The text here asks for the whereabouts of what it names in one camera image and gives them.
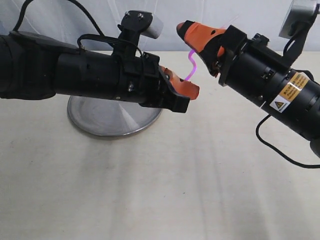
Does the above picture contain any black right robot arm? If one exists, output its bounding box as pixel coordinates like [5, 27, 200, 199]
[176, 20, 320, 155]

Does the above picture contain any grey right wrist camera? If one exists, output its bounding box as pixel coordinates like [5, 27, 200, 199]
[278, 0, 320, 39]

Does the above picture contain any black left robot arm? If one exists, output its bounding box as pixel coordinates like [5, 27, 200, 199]
[0, 31, 200, 113]

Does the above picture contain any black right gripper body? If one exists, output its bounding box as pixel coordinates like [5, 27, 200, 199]
[218, 25, 291, 107]

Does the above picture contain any round stainless steel plate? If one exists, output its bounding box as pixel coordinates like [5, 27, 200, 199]
[67, 96, 162, 137]

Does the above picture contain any pink glow stick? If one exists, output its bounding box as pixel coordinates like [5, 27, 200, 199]
[184, 14, 240, 81]

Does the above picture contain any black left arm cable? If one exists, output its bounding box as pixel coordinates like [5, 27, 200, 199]
[12, 0, 146, 58]

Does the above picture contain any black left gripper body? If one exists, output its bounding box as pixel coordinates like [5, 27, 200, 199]
[112, 52, 189, 113]

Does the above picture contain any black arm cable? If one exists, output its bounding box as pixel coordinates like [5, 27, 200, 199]
[12, 0, 146, 58]
[255, 37, 320, 169]

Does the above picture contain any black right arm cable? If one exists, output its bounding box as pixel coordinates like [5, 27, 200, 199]
[255, 37, 320, 169]

